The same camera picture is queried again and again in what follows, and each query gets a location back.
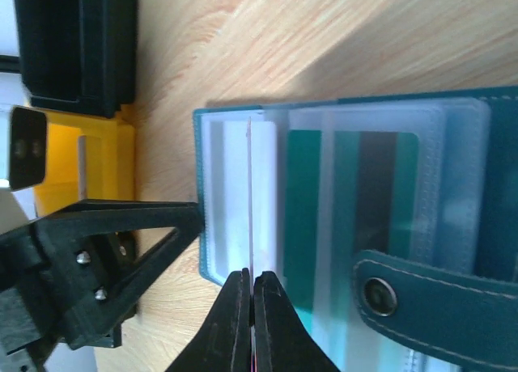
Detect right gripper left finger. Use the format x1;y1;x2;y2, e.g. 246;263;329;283
168;268;250;372

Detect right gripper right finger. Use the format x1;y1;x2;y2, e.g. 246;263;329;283
253;271;338;372

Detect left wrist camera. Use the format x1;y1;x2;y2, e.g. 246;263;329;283
1;104;48;191

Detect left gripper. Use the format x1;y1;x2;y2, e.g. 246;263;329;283
23;200;202;350

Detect black bin with teal cards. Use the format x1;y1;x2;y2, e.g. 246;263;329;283
14;0;138;119

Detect teal card holder wallet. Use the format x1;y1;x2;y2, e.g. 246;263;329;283
193;87;517;371

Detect teal VIP card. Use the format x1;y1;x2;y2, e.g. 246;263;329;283
283;130;419;371

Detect white floral card stack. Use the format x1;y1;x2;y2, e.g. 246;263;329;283
78;135;87;200

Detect yellow bin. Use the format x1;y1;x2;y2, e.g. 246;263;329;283
33;104;135;216

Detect white floral VIP card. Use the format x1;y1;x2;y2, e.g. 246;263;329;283
205;121;278;281
246;118;256;371

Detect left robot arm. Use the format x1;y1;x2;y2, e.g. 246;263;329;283
1;192;204;371

